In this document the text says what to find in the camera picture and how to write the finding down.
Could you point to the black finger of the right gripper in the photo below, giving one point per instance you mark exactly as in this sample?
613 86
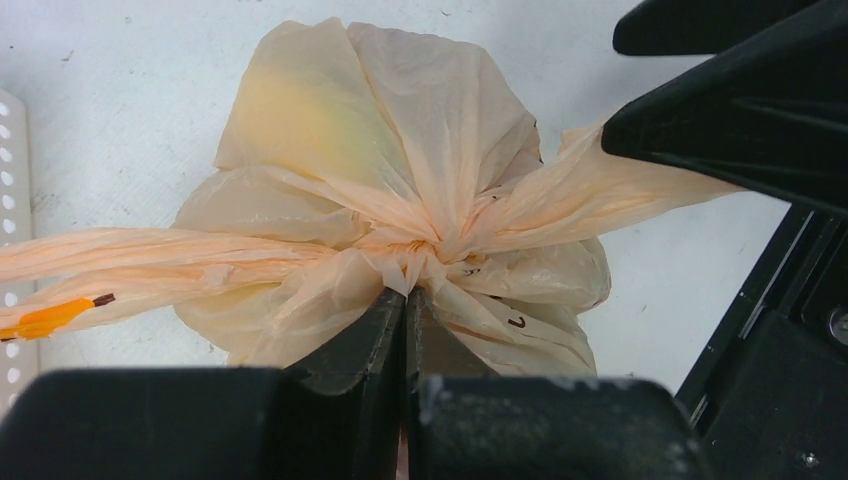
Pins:
766 109

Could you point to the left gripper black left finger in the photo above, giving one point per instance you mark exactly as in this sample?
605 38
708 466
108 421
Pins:
332 415

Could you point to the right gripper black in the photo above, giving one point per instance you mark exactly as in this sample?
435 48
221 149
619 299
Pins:
768 394

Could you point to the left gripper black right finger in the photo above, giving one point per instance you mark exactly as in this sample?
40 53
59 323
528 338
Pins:
464 421

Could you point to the translucent orange plastic bag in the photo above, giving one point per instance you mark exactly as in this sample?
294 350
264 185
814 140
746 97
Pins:
357 159

